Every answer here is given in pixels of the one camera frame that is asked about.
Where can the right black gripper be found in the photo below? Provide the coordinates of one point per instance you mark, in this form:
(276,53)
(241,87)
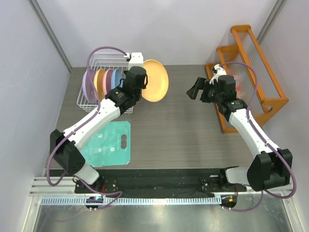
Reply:
(199,85)

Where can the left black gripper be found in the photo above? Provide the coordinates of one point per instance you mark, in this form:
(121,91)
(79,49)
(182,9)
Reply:
(144,87)

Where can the orange plate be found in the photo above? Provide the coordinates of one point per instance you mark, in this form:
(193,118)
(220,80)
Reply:
(158,81)

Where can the blue plate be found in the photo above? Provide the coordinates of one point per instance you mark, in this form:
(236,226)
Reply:
(116,79)

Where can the pink plate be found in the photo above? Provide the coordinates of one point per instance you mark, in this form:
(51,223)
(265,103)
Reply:
(107,81)

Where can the yellow plate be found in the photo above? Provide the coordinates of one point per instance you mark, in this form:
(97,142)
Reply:
(98,82)

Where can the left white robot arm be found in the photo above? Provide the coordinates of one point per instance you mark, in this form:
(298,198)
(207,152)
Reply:
(65,146)

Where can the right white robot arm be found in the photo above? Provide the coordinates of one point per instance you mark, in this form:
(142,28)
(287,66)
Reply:
(271,165)

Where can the orange wooden shelf rack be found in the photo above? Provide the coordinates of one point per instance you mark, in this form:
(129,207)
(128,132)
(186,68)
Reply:
(256,82)

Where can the purple plate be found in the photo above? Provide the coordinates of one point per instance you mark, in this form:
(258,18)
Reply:
(87,86)

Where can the teal folding board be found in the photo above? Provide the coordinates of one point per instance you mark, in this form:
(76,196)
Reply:
(111,146)

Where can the white wire dish rack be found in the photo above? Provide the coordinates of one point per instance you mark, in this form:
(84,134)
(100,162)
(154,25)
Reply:
(104,61)

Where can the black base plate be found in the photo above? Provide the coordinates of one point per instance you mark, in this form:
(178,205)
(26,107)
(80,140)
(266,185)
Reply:
(165,183)

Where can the white slotted cable duct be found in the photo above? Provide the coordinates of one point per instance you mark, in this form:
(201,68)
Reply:
(92,201)

